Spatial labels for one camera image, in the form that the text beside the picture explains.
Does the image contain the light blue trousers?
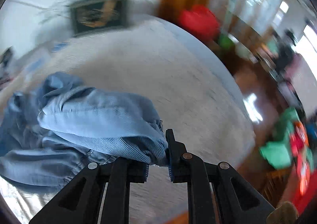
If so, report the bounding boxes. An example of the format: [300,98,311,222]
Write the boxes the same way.
[1,72,168,187]

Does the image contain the green fabric bag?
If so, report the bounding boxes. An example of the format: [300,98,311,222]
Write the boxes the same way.
[259,107,300,170]

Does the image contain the white lace tablecloth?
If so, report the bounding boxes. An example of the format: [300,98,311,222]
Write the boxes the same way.
[0,19,256,224]

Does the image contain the green cylindrical bin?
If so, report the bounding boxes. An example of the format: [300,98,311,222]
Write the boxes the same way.
[218,33,235,50]

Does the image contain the red plastic suitcase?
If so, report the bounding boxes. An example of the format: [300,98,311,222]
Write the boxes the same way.
[178,5,220,41]

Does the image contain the dark gift box with ribbon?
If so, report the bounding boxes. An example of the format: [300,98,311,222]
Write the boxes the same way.
[69,0,130,37]

